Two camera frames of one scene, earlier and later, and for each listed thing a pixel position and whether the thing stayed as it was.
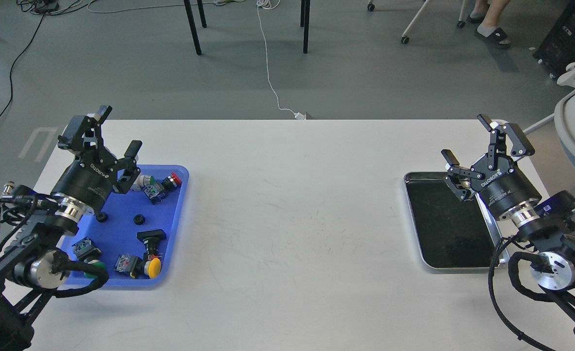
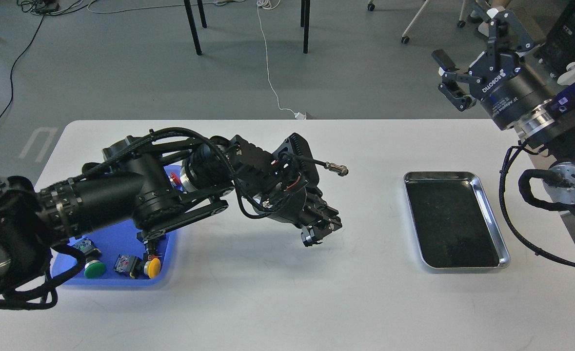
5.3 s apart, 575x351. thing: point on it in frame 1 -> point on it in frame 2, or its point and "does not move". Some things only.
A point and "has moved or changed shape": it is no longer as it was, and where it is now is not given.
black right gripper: [500, 186] -> [509, 87]
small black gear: [102, 217] has moved or changed shape
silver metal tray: [450, 234] does not move
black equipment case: [566, 41] does not move
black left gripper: [89, 181] -> [300, 206]
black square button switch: [151, 238] does not move
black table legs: [305, 21] does not move
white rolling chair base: [405, 39] does not move
